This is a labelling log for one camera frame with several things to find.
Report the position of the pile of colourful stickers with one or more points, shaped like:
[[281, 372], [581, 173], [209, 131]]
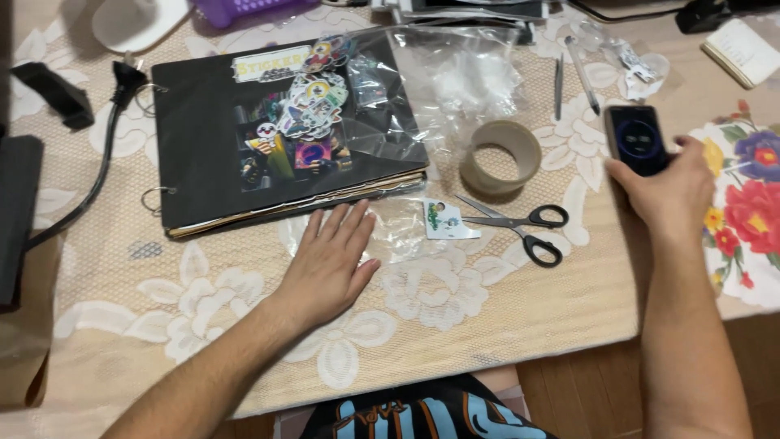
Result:
[[314, 100]]

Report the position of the black flat case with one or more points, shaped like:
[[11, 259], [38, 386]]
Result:
[[17, 213]]

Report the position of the white lamp base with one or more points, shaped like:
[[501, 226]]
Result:
[[137, 21]]

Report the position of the crumpled clear plastic wrapper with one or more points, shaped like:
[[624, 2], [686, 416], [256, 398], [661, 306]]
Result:
[[634, 64]]

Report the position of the purple plastic basket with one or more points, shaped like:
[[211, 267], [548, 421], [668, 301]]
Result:
[[250, 10]]

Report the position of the clear ballpoint pen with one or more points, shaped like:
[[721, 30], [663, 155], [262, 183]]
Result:
[[582, 74]]

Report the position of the person's left hand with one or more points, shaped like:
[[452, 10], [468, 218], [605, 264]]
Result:
[[326, 268]]

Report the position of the clear plastic bag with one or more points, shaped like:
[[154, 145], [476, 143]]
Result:
[[451, 79]]

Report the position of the person's black printed shorts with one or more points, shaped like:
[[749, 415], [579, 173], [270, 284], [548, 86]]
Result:
[[420, 411]]

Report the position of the small cream notebook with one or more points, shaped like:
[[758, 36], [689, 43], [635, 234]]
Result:
[[740, 52]]

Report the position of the beige lace tablecloth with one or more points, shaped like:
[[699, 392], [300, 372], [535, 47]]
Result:
[[426, 305]]

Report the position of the small cartoon sticker sheet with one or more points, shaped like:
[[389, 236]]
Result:
[[443, 219]]

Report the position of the grey metal tweezers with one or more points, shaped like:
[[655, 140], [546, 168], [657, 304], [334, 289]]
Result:
[[558, 85]]

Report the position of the person's right hand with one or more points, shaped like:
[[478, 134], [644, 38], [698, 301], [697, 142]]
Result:
[[673, 189]]

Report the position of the roll of clear packing tape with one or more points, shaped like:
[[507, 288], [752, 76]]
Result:
[[501, 157]]

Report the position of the black smartphone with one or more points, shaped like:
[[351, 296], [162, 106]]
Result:
[[635, 139]]

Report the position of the colourful floral cloth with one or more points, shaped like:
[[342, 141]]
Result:
[[746, 201]]

